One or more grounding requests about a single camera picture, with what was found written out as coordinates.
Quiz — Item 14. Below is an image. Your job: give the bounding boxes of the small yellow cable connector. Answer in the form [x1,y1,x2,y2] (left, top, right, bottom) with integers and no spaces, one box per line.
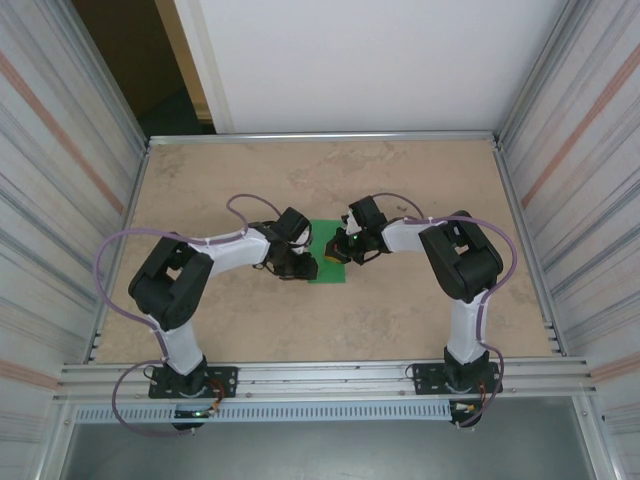
[449,399,484,419]

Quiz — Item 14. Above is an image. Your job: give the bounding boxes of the white door frame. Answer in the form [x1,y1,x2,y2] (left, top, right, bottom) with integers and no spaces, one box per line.
[172,0,236,135]

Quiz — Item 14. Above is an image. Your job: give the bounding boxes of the grey slotted cable duct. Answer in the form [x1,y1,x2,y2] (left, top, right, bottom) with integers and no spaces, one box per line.
[72,399,455,425]

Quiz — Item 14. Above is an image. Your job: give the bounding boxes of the aluminium table edge rail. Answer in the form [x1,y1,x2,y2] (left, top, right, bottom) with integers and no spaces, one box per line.
[146,130,503,149]

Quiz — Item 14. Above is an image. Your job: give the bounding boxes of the small circuit board with LED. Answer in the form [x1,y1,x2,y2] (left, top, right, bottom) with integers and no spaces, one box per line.
[172,407,222,421]

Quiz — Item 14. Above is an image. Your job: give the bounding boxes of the grey metal lower panel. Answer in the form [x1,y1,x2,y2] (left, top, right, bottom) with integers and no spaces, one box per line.
[59,422,599,480]

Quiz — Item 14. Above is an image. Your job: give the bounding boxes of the aluminium table side rail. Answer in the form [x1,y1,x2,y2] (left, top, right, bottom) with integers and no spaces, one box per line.
[492,139,569,357]
[88,142,152,364]

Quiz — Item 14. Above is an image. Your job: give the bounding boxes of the long aluminium mounting rail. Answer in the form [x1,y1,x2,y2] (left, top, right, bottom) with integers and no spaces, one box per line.
[52,355,600,405]

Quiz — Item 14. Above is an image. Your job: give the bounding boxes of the green paper sheet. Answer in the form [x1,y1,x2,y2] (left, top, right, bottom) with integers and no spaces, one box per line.
[307,218,349,285]

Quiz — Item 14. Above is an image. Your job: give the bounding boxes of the aluminium frame post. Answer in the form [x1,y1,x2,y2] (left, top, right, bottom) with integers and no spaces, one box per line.
[492,0,596,146]

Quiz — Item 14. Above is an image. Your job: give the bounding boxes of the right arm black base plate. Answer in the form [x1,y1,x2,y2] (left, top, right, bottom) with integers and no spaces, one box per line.
[411,360,503,396]

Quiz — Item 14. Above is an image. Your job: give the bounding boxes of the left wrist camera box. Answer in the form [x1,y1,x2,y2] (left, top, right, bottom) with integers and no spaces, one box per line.
[292,227,315,256]

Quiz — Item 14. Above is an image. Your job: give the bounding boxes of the tan wooden door edge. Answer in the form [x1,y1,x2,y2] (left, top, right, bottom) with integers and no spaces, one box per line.
[153,0,217,122]

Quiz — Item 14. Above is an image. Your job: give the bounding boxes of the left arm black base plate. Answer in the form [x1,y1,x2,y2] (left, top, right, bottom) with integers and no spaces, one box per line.
[148,366,239,400]

